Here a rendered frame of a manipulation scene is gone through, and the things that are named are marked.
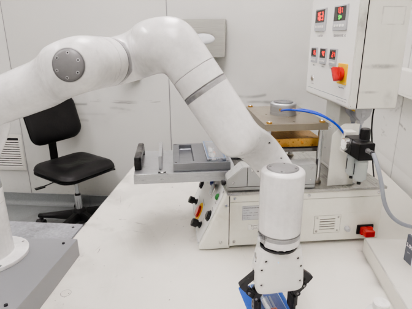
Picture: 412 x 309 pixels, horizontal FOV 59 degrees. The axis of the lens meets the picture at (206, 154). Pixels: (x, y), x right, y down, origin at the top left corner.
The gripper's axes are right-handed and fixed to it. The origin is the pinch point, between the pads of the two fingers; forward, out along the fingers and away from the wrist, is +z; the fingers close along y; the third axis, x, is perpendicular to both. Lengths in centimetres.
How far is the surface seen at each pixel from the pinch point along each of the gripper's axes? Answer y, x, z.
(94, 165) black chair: -60, 187, 30
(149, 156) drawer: -24, 52, -18
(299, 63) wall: 84, 183, -37
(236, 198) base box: -1.1, 28.0, -12.4
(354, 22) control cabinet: 29, 28, -58
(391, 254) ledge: 36.2, 11.3, -0.9
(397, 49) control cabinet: 39, 25, -52
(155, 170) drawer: -22.8, 38.5, -18.4
